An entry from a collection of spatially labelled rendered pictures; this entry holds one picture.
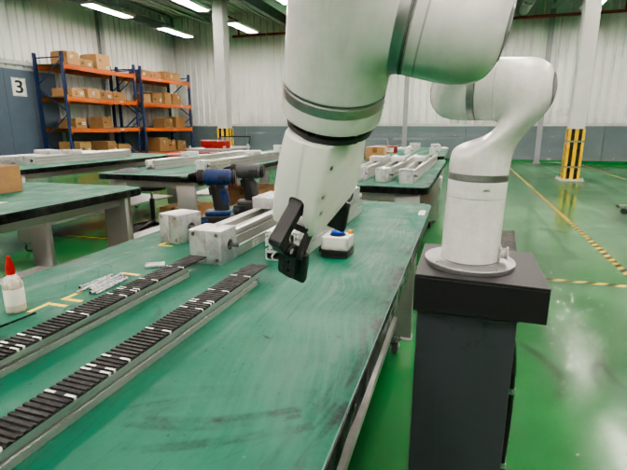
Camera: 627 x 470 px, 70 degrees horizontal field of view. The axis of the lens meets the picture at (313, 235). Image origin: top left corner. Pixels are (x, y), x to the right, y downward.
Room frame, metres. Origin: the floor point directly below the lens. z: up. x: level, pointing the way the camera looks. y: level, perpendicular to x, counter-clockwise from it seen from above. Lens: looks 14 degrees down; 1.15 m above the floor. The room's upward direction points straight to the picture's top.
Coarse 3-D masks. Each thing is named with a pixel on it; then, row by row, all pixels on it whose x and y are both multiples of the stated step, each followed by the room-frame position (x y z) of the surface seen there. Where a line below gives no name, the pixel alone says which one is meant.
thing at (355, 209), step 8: (352, 200) 1.79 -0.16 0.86; (360, 200) 1.94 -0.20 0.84; (352, 208) 1.80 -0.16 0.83; (360, 208) 1.94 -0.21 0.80; (352, 216) 1.80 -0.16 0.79; (296, 232) 1.22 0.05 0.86; (320, 232) 1.40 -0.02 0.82; (296, 240) 1.22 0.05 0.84; (312, 240) 1.35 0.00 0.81; (320, 240) 1.40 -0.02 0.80; (312, 248) 1.32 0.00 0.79; (272, 256) 1.23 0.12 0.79
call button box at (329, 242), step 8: (328, 232) 1.32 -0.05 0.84; (328, 240) 1.26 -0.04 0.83; (336, 240) 1.26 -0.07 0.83; (344, 240) 1.25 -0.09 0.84; (352, 240) 1.29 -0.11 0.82; (320, 248) 1.30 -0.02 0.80; (328, 248) 1.26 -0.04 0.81; (336, 248) 1.26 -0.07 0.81; (344, 248) 1.25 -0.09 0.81; (352, 248) 1.30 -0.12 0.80; (328, 256) 1.26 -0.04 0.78; (336, 256) 1.25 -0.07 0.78; (344, 256) 1.25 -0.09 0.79
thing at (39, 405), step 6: (30, 402) 0.50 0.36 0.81; (36, 402) 0.50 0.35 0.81; (42, 402) 0.50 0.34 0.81; (48, 402) 0.50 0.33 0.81; (30, 408) 0.49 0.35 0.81; (36, 408) 0.49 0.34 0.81; (42, 408) 0.49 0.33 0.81; (48, 408) 0.49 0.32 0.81; (54, 408) 0.49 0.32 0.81; (60, 408) 0.49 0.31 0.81; (54, 414) 0.48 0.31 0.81
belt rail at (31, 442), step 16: (240, 288) 0.94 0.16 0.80; (224, 304) 0.88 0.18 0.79; (192, 320) 0.77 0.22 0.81; (208, 320) 0.82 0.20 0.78; (176, 336) 0.73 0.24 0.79; (144, 352) 0.64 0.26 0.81; (160, 352) 0.68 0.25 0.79; (128, 368) 0.61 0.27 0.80; (144, 368) 0.64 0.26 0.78; (112, 384) 0.58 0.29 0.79; (80, 400) 0.52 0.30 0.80; (96, 400) 0.55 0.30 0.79; (64, 416) 0.50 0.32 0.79; (80, 416) 0.52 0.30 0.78; (32, 432) 0.45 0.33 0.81; (48, 432) 0.47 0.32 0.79; (16, 448) 0.44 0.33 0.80; (32, 448) 0.45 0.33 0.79; (0, 464) 0.42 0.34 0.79; (16, 464) 0.43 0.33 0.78
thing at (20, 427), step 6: (0, 420) 0.47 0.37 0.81; (6, 420) 0.47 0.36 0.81; (12, 420) 0.47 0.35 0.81; (18, 420) 0.47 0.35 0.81; (0, 426) 0.46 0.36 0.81; (6, 426) 0.45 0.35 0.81; (12, 426) 0.45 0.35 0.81; (18, 426) 0.46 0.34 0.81; (24, 426) 0.46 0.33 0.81; (30, 426) 0.45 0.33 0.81; (36, 426) 0.46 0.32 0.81; (12, 432) 0.45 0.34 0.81; (18, 432) 0.45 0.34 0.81; (24, 432) 0.45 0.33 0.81
